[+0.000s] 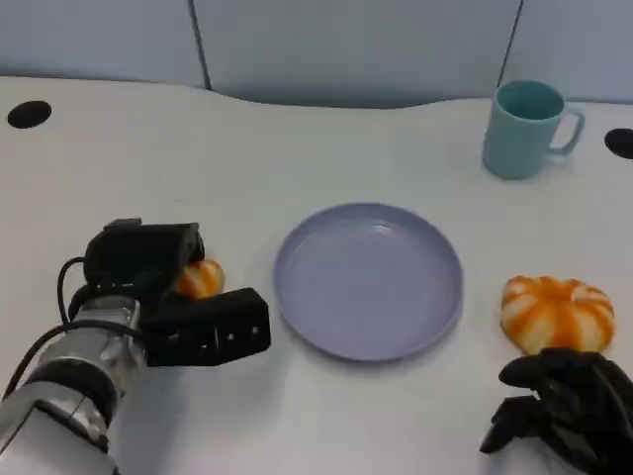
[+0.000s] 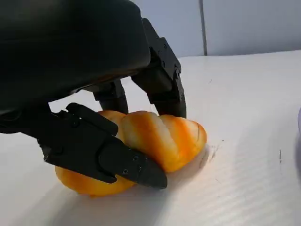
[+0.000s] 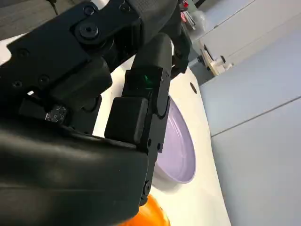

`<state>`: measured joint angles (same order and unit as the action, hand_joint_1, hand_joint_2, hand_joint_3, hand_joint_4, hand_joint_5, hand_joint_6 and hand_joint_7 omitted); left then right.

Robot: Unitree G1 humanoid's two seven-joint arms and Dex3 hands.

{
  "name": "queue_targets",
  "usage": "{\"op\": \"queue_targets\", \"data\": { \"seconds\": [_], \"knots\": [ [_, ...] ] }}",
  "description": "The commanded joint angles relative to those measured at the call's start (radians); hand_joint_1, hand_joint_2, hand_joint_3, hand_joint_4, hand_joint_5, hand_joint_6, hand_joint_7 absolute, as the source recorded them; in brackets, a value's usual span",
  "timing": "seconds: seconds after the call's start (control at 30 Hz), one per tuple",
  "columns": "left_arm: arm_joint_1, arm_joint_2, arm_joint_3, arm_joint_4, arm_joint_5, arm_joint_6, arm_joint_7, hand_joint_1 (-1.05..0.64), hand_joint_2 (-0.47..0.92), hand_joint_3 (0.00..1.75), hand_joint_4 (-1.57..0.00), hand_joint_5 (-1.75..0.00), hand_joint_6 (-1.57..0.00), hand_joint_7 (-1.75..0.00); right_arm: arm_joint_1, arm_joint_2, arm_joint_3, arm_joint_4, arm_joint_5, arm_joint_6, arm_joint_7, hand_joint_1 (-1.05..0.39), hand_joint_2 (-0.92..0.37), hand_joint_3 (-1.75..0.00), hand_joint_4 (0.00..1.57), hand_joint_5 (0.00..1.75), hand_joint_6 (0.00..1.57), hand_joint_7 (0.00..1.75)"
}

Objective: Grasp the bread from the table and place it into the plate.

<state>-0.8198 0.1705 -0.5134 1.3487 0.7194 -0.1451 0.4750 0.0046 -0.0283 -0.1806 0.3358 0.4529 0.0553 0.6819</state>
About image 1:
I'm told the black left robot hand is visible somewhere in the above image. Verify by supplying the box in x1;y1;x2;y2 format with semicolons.
82;217;207;312

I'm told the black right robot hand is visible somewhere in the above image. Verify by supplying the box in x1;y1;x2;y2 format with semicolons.
478;346;633;475

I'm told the orange white toy bread roll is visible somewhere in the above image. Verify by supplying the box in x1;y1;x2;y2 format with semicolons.
500;275;616;356
175;257;226;300

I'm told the lilac plate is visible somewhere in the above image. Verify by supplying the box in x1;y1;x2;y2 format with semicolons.
273;201;465;363

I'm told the pale green mug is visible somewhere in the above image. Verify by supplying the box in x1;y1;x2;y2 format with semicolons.
482;80;587;181

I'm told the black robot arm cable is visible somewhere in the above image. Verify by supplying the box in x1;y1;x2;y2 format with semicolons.
0;255;88;401

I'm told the black table cable grommet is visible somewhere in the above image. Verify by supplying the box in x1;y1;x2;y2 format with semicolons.
7;100;52;130
603;128;633;160

